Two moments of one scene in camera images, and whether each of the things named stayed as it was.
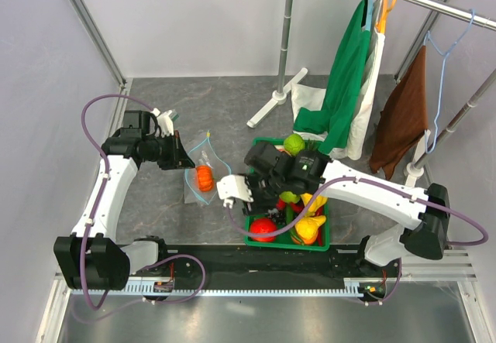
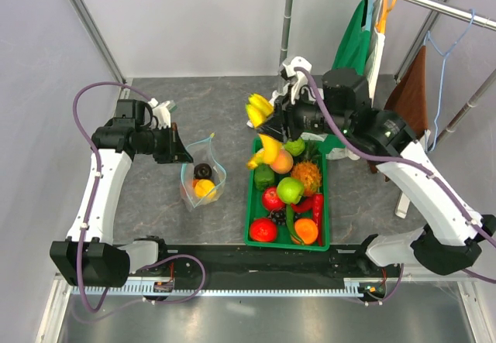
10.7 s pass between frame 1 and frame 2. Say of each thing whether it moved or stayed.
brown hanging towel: stayed
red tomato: stayed
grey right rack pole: stayed
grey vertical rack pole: stayed
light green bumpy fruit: stayed
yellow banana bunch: moved
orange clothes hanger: stayed
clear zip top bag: moved
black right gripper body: moved
